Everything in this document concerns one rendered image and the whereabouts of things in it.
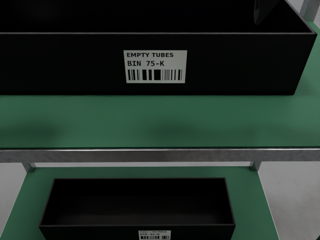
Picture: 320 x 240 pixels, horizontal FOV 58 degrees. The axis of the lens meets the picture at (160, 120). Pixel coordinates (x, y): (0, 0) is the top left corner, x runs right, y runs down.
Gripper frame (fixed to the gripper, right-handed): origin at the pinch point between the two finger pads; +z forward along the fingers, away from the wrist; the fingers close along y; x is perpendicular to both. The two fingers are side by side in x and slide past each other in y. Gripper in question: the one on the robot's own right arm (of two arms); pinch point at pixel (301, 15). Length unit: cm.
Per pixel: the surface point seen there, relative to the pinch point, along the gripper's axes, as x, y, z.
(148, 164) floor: -12, 23, 131
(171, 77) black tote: -0.6, 14.1, 15.2
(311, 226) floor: 20, -53, 115
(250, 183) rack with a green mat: 6, -18, 83
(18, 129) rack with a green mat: 8.6, 37.0, 14.6
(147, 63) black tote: -1.8, 17.9, 12.8
